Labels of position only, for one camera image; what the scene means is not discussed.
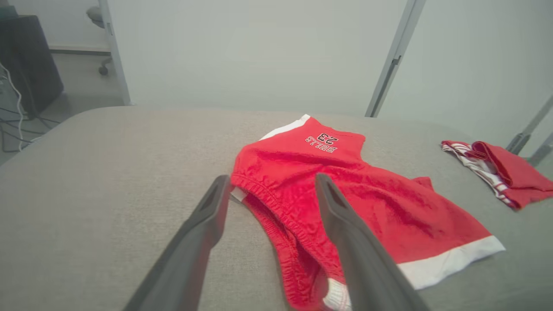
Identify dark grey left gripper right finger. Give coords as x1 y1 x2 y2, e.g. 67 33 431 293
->
314 173 431 311

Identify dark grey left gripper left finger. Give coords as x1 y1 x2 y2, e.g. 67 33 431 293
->
123 175 232 311

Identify red white shorts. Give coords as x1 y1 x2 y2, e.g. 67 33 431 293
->
230 114 506 311

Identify red white jersey shirt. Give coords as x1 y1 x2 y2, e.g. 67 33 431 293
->
441 140 553 211

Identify wide white partition panel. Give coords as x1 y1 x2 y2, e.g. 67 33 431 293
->
107 0 409 117

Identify narrow white partition panel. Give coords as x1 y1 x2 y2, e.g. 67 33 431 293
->
380 0 553 149

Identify grey office chair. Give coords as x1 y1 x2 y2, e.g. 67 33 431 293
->
86 5 114 77

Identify black computer tower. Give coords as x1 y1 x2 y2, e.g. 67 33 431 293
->
0 15 65 116

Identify black tangled computer cables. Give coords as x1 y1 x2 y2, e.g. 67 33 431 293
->
0 104 62 154

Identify white computer cable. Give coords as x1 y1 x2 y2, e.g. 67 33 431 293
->
0 63 44 152

